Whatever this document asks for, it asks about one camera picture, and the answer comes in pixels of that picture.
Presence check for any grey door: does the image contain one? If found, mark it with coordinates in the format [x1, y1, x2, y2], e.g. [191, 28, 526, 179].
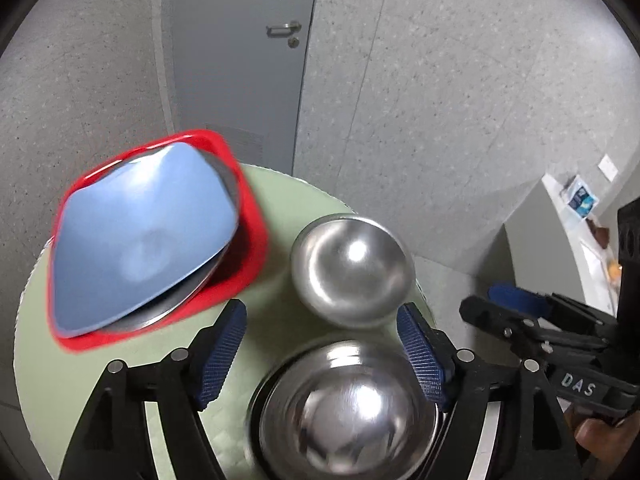
[161, 0, 323, 173]

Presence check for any blue and white box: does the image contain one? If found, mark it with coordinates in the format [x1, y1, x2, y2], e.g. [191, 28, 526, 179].
[565, 175, 599, 218]

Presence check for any red square tray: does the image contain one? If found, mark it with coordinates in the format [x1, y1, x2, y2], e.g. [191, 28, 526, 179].
[47, 129, 272, 356]

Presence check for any round steel plate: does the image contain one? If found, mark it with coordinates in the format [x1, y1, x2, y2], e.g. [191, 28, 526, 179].
[244, 355, 451, 480]
[106, 152, 242, 333]

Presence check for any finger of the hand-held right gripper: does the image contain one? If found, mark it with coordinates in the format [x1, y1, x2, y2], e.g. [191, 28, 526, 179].
[489, 284, 620, 332]
[459, 296, 603, 358]

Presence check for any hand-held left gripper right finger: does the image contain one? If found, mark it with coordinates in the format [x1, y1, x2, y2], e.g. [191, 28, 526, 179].
[396, 302, 583, 480]

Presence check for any blue plate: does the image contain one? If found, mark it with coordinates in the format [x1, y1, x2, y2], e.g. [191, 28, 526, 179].
[50, 142, 240, 338]

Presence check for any person's right hand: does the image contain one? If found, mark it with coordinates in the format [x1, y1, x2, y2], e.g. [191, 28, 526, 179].
[574, 406, 640, 467]

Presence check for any door vent grille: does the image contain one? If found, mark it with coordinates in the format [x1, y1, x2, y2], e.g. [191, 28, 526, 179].
[206, 124, 264, 163]

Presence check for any steel bowl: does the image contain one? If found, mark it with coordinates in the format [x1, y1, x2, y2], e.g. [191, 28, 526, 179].
[257, 341, 442, 480]
[290, 214, 417, 330]

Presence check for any brown object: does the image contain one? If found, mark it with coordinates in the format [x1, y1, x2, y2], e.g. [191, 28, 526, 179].
[590, 222, 612, 250]

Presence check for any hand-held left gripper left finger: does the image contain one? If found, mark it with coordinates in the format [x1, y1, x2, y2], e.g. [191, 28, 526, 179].
[59, 299, 248, 480]

